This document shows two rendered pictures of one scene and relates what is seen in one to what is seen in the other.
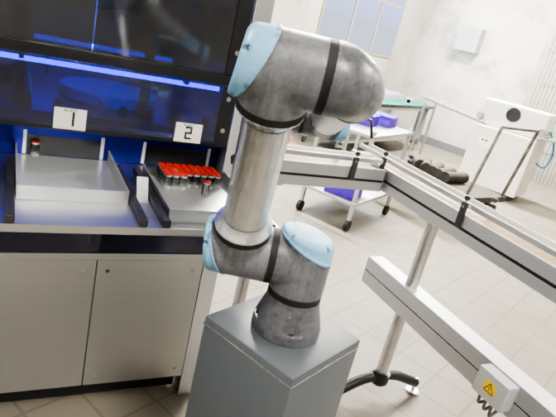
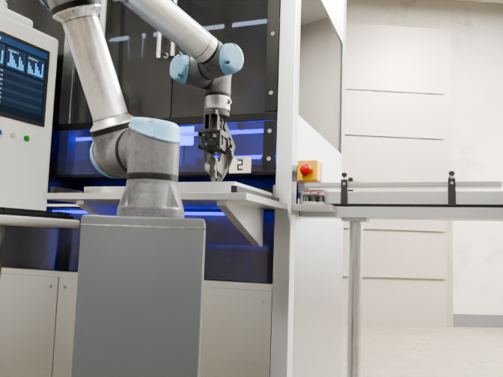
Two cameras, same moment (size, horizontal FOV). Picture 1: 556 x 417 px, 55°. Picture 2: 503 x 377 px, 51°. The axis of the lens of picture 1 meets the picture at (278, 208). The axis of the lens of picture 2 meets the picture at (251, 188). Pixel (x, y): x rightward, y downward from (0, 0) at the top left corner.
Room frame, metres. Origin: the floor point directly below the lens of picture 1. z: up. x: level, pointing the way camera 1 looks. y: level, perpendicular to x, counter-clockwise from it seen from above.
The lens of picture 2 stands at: (0.43, -1.13, 0.75)
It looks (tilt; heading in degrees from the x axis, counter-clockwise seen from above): 6 degrees up; 50
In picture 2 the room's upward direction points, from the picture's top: 2 degrees clockwise
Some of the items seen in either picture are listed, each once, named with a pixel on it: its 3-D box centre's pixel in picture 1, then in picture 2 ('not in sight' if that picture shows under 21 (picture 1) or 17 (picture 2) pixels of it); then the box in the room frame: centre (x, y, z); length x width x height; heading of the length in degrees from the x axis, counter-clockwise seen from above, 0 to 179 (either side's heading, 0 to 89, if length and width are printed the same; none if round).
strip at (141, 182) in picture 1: (146, 196); not in sight; (1.28, 0.34, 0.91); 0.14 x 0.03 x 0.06; 29
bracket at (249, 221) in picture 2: not in sight; (241, 225); (1.49, 0.17, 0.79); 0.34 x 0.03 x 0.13; 29
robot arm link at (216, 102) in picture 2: not in sight; (218, 105); (1.31, 0.08, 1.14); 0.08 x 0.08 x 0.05
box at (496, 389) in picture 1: (495, 387); not in sight; (1.45, -0.79, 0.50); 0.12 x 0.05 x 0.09; 29
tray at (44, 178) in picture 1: (69, 171); (143, 196); (1.36, 0.57, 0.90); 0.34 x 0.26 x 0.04; 29
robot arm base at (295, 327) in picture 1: (289, 307); (151, 197); (1.02, -0.08, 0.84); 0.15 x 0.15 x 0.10
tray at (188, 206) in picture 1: (199, 193); (217, 193); (1.43, 0.23, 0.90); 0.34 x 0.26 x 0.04; 29
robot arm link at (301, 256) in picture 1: (299, 259); (152, 146); (1.02, -0.07, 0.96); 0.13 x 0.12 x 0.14; 94
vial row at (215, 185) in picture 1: (191, 179); not in sight; (1.51, 0.27, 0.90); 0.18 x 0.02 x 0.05; 119
